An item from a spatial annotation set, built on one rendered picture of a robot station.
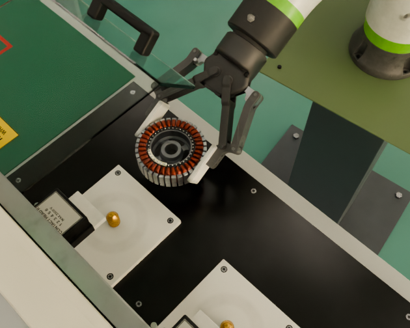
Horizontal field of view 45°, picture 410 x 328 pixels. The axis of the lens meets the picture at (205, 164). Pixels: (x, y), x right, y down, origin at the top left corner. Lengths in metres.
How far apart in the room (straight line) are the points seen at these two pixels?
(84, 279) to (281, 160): 1.39
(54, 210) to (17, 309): 0.48
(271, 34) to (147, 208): 0.33
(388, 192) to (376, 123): 0.83
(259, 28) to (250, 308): 0.40
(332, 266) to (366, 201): 0.96
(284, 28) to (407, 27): 0.29
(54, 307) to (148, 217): 0.61
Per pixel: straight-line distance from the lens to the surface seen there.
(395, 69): 1.05
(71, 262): 0.44
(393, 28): 0.98
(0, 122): 0.59
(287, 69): 1.02
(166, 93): 0.80
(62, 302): 0.21
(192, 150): 0.77
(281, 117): 1.88
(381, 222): 1.73
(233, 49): 0.75
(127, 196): 0.83
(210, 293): 0.76
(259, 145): 1.81
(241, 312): 0.75
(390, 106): 1.02
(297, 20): 0.77
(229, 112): 0.76
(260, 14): 0.75
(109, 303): 0.42
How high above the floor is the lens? 1.51
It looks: 60 degrees down
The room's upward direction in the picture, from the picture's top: straight up
